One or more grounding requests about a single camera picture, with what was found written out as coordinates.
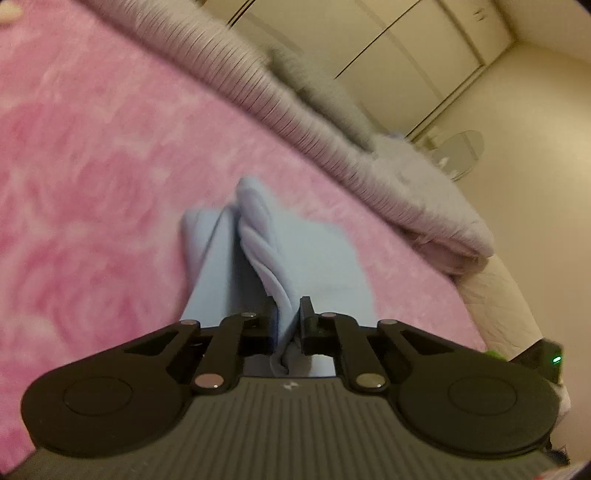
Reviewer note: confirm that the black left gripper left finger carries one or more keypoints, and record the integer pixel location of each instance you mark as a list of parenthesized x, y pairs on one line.
[(237, 338)]

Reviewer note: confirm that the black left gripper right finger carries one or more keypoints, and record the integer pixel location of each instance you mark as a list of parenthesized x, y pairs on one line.
[(340, 337)]

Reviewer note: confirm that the light blue sweatshirt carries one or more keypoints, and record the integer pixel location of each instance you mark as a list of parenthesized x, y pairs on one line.
[(254, 249)]

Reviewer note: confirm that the grey striped duvet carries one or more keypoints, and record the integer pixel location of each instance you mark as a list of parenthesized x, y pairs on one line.
[(400, 184)]

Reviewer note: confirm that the pink floral blanket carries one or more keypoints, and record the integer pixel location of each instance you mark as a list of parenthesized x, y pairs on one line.
[(103, 147)]

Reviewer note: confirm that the grey pillow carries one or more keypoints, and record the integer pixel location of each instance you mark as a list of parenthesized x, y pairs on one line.
[(322, 93)]

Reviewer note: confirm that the white wardrobe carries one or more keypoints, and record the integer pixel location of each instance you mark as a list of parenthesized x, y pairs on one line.
[(405, 61)]

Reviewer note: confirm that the folded pale pink garment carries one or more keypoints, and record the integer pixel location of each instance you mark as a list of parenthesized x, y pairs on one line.
[(10, 12)]

